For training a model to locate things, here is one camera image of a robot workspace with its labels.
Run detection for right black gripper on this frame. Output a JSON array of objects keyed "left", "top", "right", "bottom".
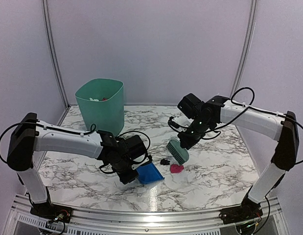
[{"left": 178, "top": 116, "right": 213, "bottom": 149}]

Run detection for teal hand brush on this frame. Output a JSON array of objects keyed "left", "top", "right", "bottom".
[{"left": 166, "top": 139, "right": 189, "bottom": 165}]

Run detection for blue plastic dustpan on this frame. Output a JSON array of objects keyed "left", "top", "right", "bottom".
[{"left": 136, "top": 163, "right": 164, "bottom": 185}]

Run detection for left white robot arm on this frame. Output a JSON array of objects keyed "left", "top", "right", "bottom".
[{"left": 0, "top": 113, "right": 152, "bottom": 218}]

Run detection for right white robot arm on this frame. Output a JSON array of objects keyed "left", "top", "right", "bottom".
[{"left": 177, "top": 94, "right": 299, "bottom": 219}]

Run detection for paper scraps inside bin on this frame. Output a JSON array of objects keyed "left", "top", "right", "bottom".
[{"left": 89, "top": 97, "right": 108, "bottom": 102}]

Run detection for pink paper scrap centre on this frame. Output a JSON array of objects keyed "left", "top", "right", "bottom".
[{"left": 170, "top": 164, "right": 184, "bottom": 174}]

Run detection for black paper scrap right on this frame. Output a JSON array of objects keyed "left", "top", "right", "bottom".
[{"left": 160, "top": 159, "right": 170, "bottom": 165}]

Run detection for teal plastic waste bin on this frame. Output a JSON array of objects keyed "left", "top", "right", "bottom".
[{"left": 75, "top": 78, "right": 124, "bottom": 136}]

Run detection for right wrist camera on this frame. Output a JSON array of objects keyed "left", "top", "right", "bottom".
[{"left": 167, "top": 117, "right": 188, "bottom": 132}]

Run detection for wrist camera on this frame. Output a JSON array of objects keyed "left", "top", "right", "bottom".
[
  {"left": 167, "top": 117, "right": 188, "bottom": 132},
  {"left": 131, "top": 156, "right": 152, "bottom": 170}
]

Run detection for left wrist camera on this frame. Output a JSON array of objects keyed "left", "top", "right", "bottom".
[{"left": 131, "top": 156, "right": 152, "bottom": 170}]

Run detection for aluminium front frame rail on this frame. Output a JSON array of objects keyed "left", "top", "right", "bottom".
[{"left": 3, "top": 197, "right": 288, "bottom": 235}]

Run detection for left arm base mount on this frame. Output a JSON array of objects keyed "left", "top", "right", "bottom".
[{"left": 28, "top": 188, "right": 72, "bottom": 223}]

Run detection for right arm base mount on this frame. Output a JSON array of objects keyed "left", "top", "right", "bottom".
[{"left": 219, "top": 195, "right": 263, "bottom": 224}]

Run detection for left aluminium corner post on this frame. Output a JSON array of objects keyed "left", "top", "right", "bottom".
[{"left": 41, "top": 0, "right": 70, "bottom": 109}]

